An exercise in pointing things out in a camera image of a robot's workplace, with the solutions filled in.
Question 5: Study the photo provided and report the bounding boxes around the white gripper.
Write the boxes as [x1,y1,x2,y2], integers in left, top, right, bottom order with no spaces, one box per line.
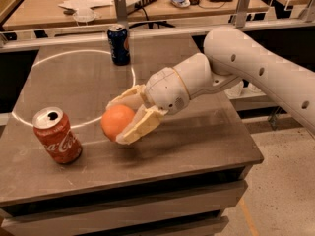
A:
[106,68,190,145]

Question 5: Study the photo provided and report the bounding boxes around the orange fruit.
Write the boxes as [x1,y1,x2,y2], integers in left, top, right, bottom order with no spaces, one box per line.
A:
[100,104,135,142]

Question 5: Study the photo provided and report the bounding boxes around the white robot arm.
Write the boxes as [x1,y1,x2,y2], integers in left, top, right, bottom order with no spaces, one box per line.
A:
[107,27,315,145]

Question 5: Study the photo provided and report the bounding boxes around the blue pepsi can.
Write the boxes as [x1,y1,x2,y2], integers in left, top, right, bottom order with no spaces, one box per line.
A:
[107,24,130,66]

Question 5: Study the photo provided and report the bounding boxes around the red coca-cola can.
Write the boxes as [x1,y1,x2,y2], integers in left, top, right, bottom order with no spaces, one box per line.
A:
[32,107,83,164]

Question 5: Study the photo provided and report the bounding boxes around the white round lid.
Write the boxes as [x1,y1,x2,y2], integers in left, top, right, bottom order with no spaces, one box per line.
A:
[73,8,96,23]

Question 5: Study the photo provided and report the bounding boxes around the blue white object on desk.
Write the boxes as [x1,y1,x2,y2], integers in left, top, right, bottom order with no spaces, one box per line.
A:
[170,0,190,8]

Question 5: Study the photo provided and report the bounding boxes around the white papers on desk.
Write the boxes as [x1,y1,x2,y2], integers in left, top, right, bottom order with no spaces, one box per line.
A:
[59,0,114,10]

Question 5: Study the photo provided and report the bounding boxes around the lower grey drawer front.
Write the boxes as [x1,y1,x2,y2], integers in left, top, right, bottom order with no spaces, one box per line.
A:
[94,215,230,236]

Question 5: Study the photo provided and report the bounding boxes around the grey drawer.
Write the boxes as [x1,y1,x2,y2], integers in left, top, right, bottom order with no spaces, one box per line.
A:
[2,180,247,236]
[94,215,230,236]

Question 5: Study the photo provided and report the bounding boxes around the wooden background desk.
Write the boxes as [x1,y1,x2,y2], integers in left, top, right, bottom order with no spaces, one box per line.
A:
[2,0,274,32]

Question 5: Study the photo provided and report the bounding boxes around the upper grey drawer front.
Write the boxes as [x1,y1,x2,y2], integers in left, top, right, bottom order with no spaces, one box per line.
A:
[2,180,247,236]

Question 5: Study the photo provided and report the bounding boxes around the grey metal post left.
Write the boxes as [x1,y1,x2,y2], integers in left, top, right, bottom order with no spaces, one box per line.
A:
[114,0,129,29]

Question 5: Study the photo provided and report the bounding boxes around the grey metal post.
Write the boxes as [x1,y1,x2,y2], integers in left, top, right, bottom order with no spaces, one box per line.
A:
[233,0,250,28]
[114,0,129,29]

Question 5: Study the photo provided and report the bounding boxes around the grey metal post right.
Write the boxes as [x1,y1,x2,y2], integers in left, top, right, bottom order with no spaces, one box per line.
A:
[233,0,250,28]

